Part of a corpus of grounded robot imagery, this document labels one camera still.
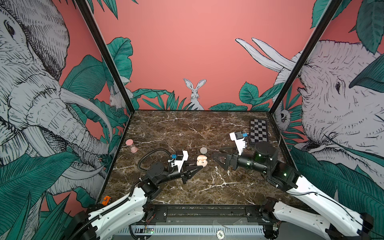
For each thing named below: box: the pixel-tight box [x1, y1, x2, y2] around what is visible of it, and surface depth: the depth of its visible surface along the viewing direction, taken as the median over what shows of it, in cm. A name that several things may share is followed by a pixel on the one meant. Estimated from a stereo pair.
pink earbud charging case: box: [196, 154, 208, 168], surface depth 65 cm
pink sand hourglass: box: [125, 139, 138, 153], surface depth 92 cm
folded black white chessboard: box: [250, 118, 269, 144], surface depth 107 cm
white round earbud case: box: [200, 147, 208, 155], surface depth 100 cm
